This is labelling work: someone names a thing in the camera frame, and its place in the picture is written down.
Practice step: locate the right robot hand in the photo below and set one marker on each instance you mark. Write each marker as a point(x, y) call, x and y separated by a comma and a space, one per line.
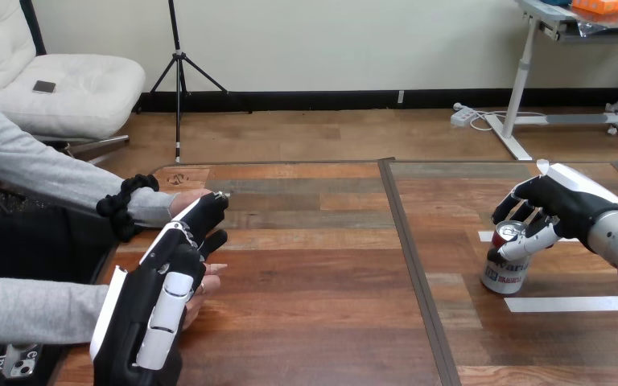
point(565, 205)

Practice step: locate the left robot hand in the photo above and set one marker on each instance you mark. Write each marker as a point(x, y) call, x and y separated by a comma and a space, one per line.
point(128, 319)

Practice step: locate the person's hand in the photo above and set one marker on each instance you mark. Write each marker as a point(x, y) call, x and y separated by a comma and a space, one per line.
point(183, 200)
point(202, 290)

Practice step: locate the red and white drink can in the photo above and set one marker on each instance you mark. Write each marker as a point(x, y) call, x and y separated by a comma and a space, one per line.
point(505, 274)

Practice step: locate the person's forearm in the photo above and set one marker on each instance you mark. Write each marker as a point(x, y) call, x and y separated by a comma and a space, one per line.
point(42, 165)
point(26, 309)

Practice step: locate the person's body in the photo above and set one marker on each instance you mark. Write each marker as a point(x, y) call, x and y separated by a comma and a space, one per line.
point(37, 240)

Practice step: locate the black scrunchie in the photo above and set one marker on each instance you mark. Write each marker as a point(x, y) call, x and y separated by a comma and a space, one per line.
point(119, 205)

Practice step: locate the black tripod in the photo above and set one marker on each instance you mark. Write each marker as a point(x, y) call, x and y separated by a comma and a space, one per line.
point(180, 69)

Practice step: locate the white power strip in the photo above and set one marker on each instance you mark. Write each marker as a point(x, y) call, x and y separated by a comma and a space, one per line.
point(462, 115)

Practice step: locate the white desk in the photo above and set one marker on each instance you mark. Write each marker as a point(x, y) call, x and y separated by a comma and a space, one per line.
point(522, 74)

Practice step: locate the white cushioned chair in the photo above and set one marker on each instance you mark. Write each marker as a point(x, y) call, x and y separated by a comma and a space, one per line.
point(69, 90)

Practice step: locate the dark smartphone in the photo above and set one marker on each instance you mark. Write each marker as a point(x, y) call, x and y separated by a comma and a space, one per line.
point(44, 87)

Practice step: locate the orange thing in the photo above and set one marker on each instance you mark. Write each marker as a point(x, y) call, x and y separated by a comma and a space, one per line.
point(602, 5)

